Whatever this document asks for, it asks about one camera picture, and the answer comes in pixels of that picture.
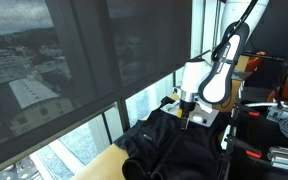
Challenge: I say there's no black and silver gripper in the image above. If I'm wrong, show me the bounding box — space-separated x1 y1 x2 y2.
179 91 195 130

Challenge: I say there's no black zip-up vest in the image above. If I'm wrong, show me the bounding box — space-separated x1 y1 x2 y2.
114 108 230 180

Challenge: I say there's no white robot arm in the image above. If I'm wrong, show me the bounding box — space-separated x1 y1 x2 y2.
177 0 270 129

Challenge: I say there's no white tube with yellow caps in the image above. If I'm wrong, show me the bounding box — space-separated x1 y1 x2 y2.
177 108 183 118

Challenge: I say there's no small white puck device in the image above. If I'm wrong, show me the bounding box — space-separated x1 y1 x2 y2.
193 115 203 122

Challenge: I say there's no white paper sheet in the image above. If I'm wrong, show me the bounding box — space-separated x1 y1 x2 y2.
161 100 219 128

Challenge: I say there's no orange chair far back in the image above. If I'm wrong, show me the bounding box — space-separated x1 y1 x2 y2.
245 51 265 72

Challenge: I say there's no black clamp upper orange handle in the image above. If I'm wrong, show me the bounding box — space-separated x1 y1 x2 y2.
232 104 260 118

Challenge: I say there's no black clamp with orange handle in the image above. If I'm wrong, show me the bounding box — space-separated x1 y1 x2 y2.
225 135 262 159

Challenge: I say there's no silver aluminium rail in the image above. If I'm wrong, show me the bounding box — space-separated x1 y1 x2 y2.
267 147 288 170

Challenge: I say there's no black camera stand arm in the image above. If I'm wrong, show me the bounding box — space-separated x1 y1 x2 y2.
244 52 288 104

